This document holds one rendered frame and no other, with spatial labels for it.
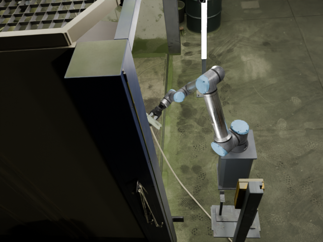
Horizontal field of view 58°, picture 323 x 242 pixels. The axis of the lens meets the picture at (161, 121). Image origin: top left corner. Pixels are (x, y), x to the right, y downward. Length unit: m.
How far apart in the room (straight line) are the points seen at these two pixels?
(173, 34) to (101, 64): 3.41
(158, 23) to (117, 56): 3.28
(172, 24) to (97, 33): 2.12
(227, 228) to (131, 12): 1.58
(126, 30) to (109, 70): 0.20
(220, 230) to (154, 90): 2.32
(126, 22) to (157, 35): 3.24
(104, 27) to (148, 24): 2.00
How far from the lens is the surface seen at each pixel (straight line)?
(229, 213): 2.21
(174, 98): 2.56
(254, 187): 1.37
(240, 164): 2.71
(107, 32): 2.23
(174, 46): 4.43
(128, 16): 1.12
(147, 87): 4.03
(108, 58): 0.95
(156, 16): 4.16
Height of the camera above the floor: 2.86
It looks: 51 degrees down
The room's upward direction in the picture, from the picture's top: 11 degrees counter-clockwise
